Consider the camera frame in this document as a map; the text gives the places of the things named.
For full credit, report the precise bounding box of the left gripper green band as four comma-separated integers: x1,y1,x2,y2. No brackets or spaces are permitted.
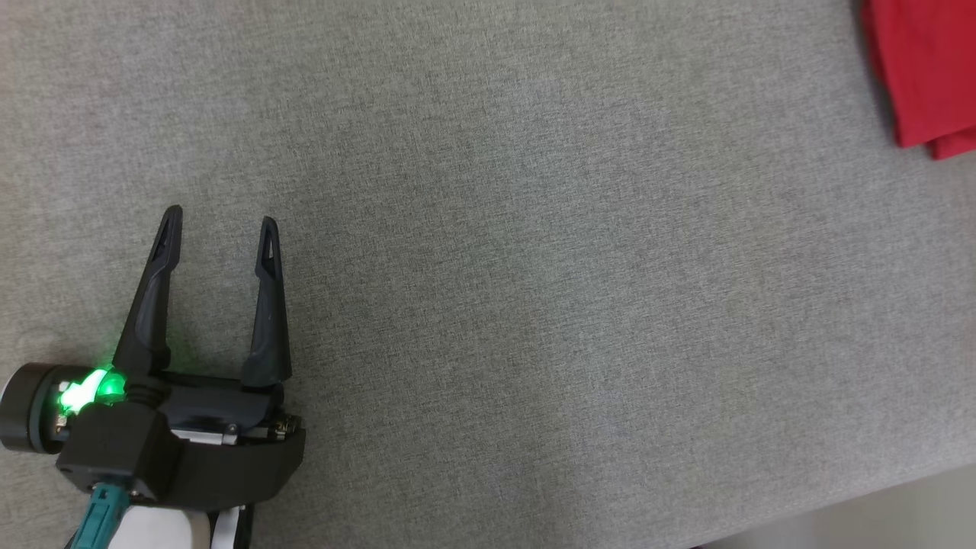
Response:
0,204,303,456

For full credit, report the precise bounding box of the red white jersey garment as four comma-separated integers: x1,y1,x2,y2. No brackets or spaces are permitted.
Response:
861,0,976,161

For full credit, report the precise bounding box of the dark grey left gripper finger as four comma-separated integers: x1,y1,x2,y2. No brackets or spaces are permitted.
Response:
241,217,293,391

